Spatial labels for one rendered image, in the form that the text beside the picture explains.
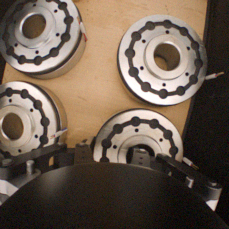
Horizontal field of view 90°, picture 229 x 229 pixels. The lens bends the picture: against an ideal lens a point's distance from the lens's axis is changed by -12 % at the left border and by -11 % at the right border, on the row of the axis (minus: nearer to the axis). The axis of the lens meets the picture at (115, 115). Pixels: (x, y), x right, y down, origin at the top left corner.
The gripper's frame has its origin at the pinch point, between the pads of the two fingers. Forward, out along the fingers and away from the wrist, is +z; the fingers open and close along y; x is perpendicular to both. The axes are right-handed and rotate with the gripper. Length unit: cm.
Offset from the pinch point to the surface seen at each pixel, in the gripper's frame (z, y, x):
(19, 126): 1.7, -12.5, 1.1
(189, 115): 2.7, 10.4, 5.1
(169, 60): 1.2, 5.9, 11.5
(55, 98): 1.0, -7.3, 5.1
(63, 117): 1.1, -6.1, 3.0
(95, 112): 2.2, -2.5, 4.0
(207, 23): 2.7, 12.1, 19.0
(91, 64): 2.2, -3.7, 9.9
